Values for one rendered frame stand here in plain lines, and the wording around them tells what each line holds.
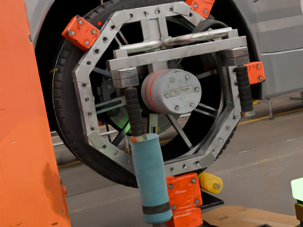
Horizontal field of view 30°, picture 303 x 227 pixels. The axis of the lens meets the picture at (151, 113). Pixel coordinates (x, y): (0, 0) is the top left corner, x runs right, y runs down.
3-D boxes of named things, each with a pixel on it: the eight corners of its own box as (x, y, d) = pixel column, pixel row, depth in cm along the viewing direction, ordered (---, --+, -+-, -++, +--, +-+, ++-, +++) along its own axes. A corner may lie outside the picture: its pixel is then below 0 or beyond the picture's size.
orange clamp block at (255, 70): (231, 86, 194) (254, 81, 197) (242, 86, 187) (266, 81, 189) (228, 66, 193) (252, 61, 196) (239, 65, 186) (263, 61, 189)
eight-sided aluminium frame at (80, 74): (245, 153, 196) (219, -4, 190) (254, 156, 190) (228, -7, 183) (93, 191, 180) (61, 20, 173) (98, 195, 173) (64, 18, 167)
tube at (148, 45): (154, 52, 177) (148, 18, 176) (176, 48, 159) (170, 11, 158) (100, 61, 172) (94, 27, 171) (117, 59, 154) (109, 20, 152)
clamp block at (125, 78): (130, 84, 161) (127, 66, 161) (140, 84, 153) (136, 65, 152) (113, 88, 160) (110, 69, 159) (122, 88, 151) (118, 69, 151)
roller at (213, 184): (193, 178, 214) (190, 163, 213) (227, 192, 186) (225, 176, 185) (179, 182, 212) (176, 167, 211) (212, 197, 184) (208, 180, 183)
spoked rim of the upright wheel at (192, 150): (197, 156, 218) (200, 24, 215) (223, 165, 196) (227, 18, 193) (66, 159, 202) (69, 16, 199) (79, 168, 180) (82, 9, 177)
